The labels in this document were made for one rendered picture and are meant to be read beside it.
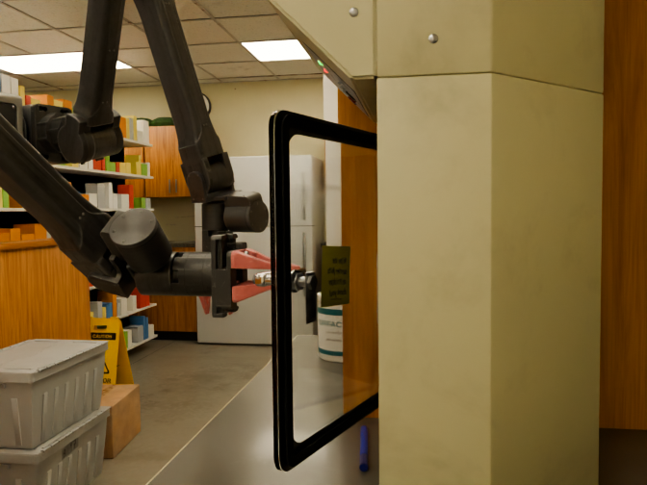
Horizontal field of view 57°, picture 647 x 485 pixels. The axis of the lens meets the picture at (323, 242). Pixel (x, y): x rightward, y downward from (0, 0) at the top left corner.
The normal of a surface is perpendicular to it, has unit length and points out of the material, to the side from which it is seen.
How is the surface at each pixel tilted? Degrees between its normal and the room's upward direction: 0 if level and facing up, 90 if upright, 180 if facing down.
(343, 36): 90
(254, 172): 90
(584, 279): 90
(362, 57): 90
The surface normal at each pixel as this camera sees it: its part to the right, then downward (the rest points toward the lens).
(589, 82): 0.58, 0.04
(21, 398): -0.16, 0.15
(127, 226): -0.14, -0.61
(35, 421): 0.98, 0.09
